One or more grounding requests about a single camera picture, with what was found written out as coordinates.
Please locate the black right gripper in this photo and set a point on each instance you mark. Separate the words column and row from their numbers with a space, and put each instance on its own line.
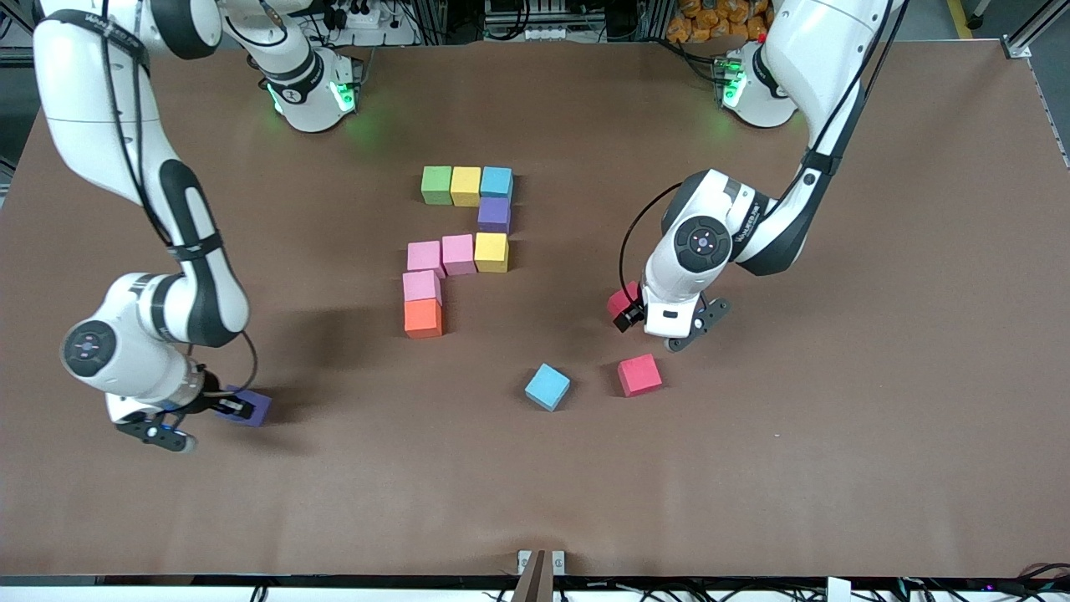
column 211, row 400

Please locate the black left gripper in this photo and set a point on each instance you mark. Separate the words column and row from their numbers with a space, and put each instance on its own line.
column 633, row 315

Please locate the red foam cube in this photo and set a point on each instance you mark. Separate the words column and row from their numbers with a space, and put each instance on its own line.
column 620, row 299
column 639, row 374

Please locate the purple foam cube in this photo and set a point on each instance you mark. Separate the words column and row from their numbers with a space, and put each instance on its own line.
column 259, row 408
column 494, row 215

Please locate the yellow foam cube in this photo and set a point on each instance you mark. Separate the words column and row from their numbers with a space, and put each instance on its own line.
column 466, row 186
column 491, row 252

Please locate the pink foam cube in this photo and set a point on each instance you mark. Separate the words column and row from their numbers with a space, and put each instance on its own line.
column 458, row 254
column 420, row 286
column 425, row 257

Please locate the light blue foam cube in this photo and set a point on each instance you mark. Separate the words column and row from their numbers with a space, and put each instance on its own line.
column 496, row 182
column 547, row 386

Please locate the orange foam cube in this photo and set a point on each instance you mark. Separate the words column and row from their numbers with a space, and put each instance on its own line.
column 423, row 319

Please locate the green foam cube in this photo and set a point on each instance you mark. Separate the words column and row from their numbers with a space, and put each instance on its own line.
column 436, row 186

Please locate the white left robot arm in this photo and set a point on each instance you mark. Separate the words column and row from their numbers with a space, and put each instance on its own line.
column 819, row 50

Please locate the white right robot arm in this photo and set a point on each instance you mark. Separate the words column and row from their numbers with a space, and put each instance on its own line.
column 125, row 351

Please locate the brown paper table cover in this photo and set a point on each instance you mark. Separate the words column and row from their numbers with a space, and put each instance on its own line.
column 752, row 468

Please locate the bag of orange items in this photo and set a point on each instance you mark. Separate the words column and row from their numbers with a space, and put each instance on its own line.
column 710, row 21

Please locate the grey control box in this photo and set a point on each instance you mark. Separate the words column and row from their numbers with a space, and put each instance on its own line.
column 535, row 17

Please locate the small white box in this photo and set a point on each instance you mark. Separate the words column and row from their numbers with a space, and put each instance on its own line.
column 838, row 589

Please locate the white power strip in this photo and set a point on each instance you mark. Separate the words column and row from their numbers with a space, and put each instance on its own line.
column 364, row 17

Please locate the grey metal camera bracket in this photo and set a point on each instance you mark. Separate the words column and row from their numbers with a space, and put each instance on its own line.
column 535, row 581

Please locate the aluminium frame profile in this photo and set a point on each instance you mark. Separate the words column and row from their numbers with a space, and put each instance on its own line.
column 1024, row 33

